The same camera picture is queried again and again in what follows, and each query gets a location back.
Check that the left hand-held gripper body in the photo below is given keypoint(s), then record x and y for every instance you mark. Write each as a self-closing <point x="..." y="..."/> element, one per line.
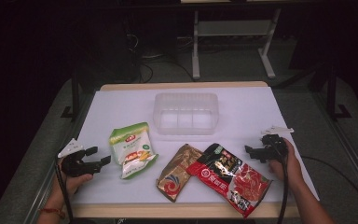
<point x="77" y="166"/>

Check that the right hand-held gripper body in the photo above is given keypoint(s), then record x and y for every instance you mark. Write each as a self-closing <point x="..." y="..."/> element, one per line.
<point x="276" y="151"/>

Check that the green and white snack packet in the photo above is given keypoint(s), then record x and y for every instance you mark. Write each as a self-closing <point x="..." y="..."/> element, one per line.
<point x="130" y="149"/>

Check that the red and black food packet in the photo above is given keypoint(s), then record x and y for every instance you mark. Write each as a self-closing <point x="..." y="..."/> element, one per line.
<point x="233" y="180"/>

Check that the gold foil packet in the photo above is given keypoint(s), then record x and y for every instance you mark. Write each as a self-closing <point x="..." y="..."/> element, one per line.
<point x="174" y="174"/>

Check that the clear plastic container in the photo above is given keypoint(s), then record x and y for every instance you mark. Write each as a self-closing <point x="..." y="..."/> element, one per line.
<point x="185" y="119"/>

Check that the person's left hand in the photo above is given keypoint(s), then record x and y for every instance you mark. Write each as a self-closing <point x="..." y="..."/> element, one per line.
<point x="71" y="185"/>

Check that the person's right hand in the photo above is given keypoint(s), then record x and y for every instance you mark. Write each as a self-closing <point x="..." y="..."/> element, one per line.
<point x="292" y="169"/>

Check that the white table mat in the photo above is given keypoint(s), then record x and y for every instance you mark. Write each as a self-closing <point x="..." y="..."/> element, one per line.
<point x="121" y="102"/>

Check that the black metal stand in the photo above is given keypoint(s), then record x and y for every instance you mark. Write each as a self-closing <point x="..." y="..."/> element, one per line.
<point x="332" y="93"/>
<point x="75" y="93"/>

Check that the white metal desk frame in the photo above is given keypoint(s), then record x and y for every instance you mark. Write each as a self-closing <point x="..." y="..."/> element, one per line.
<point x="233" y="28"/>

